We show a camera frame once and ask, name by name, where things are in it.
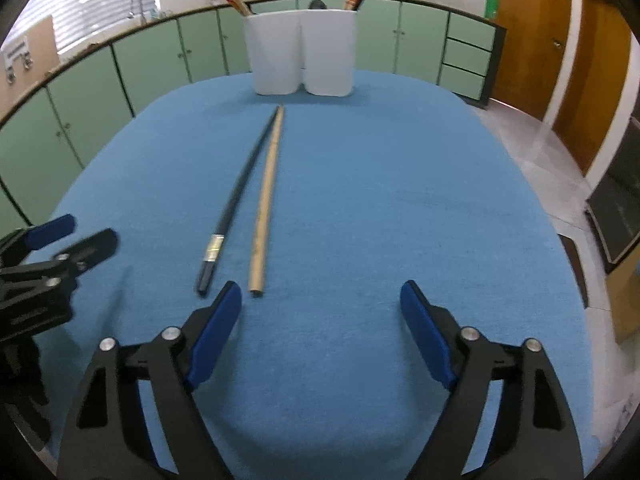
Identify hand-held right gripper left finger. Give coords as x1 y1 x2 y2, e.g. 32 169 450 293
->
56 281 243 480

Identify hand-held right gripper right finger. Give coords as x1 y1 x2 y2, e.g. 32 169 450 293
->
399 280 586 480

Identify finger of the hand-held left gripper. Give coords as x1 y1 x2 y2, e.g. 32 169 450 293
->
0 214 77 267
0 228 121 343

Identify black chopstick with pearl band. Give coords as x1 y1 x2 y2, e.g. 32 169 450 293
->
196 107 281 297

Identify plain wooden chopstick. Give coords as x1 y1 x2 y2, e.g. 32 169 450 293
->
248 105 286 297

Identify white double-compartment utensil holder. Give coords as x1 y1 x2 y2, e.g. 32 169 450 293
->
242 9 357 97

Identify blue tablecloth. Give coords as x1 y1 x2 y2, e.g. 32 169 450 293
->
27 71 593 480

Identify brown chair seat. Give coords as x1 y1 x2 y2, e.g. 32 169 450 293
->
557 234 588 309

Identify green kitchen counter cabinet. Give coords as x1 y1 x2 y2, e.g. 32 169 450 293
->
0 0 508 241

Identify cardboard box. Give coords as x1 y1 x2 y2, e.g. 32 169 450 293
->
0 15 61 106

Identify dark glass-front cabinet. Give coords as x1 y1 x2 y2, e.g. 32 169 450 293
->
585 115 640 273

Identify white window blinds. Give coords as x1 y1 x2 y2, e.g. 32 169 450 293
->
50 0 158 53

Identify green cabinet drawer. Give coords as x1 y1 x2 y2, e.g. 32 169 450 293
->
439 64 488 106
446 12 497 52
442 37 493 78

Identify brown wooden door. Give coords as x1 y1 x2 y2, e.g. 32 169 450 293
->
552 0 636 176
492 0 573 121

